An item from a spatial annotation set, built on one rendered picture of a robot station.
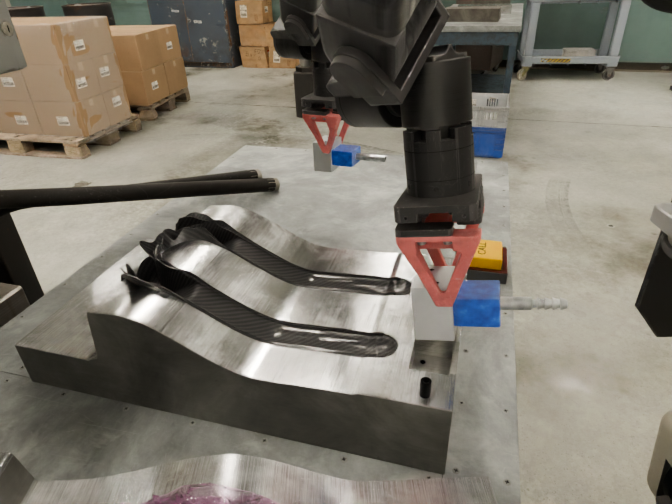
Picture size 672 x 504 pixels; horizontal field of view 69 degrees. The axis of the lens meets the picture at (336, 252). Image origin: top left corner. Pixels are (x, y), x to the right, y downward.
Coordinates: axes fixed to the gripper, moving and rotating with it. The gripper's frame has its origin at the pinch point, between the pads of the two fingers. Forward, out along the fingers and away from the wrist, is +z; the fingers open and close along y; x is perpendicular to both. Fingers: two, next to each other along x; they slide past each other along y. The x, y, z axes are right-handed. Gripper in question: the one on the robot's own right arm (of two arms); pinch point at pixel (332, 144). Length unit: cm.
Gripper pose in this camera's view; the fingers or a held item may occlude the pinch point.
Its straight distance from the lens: 91.3
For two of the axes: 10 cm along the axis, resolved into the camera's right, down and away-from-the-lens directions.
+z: 0.4, 8.6, 5.0
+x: 9.1, 1.7, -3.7
